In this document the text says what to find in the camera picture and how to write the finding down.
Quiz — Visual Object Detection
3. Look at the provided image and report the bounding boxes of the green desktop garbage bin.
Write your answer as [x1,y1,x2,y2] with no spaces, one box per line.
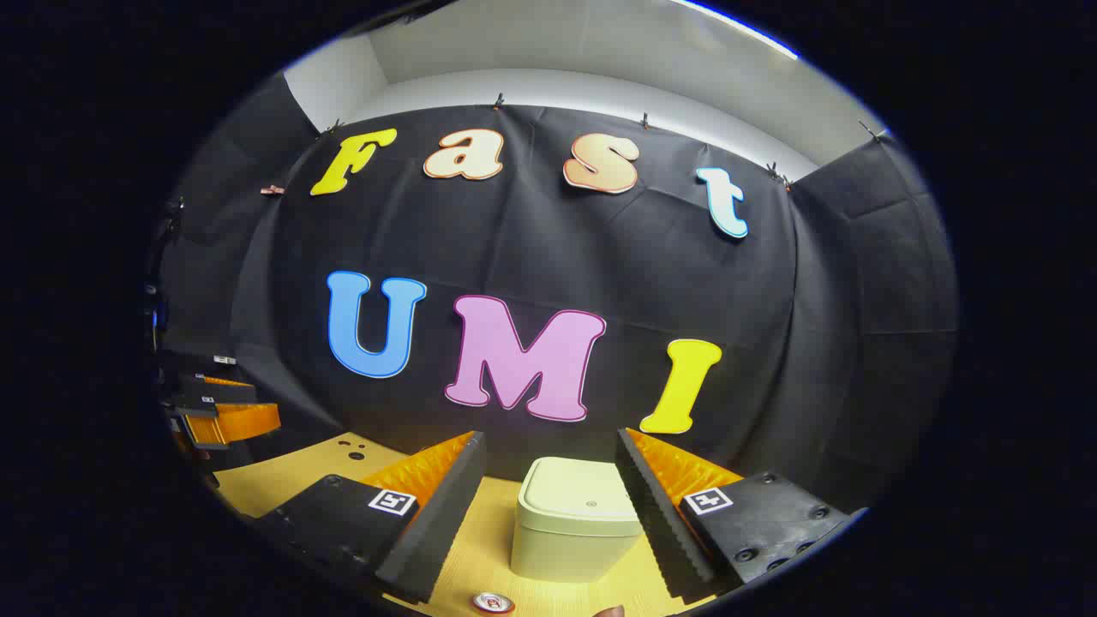
[511,457,645,584]

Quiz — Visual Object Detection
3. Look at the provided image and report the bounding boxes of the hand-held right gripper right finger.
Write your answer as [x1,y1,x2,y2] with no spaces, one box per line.
[615,427,866,601]

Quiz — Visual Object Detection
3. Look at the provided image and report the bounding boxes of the black backdrop cloth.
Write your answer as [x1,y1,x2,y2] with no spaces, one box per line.
[150,73,959,515]

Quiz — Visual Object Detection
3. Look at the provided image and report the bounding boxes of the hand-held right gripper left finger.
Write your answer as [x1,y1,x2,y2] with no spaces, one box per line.
[257,431,488,603]

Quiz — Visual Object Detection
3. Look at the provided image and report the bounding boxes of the wooden desktop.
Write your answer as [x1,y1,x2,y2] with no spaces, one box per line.
[210,431,721,617]

